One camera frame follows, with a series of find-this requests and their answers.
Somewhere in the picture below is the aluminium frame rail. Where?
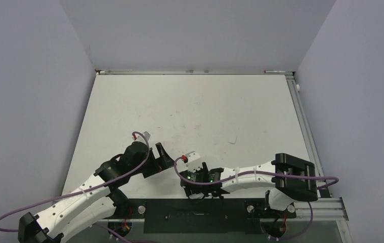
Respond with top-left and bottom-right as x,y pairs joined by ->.
96,69 -> 294,76
285,74 -> 331,198

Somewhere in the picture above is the white battery cover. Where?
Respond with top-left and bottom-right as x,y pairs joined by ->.
227,135 -> 237,144

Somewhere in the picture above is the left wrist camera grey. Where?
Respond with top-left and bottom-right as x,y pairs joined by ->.
143,131 -> 151,140

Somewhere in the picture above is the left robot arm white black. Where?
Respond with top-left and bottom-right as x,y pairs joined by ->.
18,141 -> 174,242

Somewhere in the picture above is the aluminium frame rail back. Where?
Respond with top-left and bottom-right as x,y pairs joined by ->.
96,69 -> 294,76

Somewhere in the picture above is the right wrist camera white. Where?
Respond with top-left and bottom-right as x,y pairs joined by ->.
184,151 -> 203,172

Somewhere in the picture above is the aluminium frame rail right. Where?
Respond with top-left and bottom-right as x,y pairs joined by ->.
285,74 -> 331,198

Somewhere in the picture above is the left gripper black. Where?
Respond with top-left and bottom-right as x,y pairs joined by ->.
130,143 -> 176,178

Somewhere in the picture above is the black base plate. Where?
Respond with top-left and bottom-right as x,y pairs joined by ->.
108,198 -> 296,235

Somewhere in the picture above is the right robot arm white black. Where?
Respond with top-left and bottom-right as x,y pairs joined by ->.
174,153 -> 318,217

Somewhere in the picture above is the white remote control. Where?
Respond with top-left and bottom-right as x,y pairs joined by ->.
188,193 -> 205,200

